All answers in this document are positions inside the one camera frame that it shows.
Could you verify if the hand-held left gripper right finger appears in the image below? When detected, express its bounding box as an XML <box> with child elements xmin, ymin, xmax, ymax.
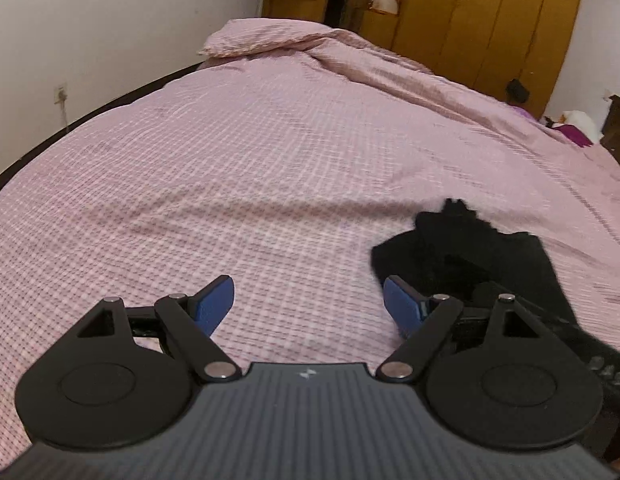
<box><xmin>375</xmin><ymin>275</ymin><xmax>547</xmax><ymax>382</ymax></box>

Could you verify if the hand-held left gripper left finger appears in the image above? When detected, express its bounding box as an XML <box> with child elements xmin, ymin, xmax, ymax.
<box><xmin>76</xmin><ymin>275</ymin><xmax>243</xmax><ymax>382</ymax></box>

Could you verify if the black garment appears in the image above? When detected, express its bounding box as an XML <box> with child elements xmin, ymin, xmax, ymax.
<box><xmin>370</xmin><ymin>197</ymin><xmax>591</xmax><ymax>348</ymax></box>

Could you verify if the pink checked bed sheet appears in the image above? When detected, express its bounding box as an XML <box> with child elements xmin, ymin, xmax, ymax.
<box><xmin>0</xmin><ymin>52</ymin><xmax>620</xmax><ymax>461</ymax></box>

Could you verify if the purple cloth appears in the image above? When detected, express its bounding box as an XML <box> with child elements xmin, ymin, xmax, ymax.
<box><xmin>510</xmin><ymin>104</ymin><xmax>594</xmax><ymax>148</ymax></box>

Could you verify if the small black hanging bag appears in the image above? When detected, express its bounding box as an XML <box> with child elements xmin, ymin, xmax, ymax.
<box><xmin>506</xmin><ymin>79</ymin><xmax>531</xmax><ymax>104</ymax></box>

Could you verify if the white soft toy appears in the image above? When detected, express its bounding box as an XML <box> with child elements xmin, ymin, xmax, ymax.
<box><xmin>560</xmin><ymin>110</ymin><xmax>604</xmax><ymax>143</ymax></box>

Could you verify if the dark wooden furniture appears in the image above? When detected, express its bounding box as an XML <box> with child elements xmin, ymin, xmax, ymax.
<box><xmin>600</xmin><ymin>94</ymin><xmax>620</xmax><ymax>171</ymax></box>

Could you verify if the pink checked quilt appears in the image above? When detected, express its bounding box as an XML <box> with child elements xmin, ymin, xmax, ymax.
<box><xmin>197</xmin><ymin>18</ymin><xmax>556</xmax><ymax>126</ymax></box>

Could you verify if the wooden wardrobe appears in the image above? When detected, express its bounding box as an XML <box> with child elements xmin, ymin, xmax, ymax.
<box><xmin>392</xmin><ymin>0</ymin><xmax>588</xmax><ymax>117</ymax></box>

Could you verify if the dark bed frame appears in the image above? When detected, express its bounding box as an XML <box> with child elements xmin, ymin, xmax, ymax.
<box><xmin>0</xmin><ymin>60</ymin><xmax>205</xmax><ymax>200</ymax></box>

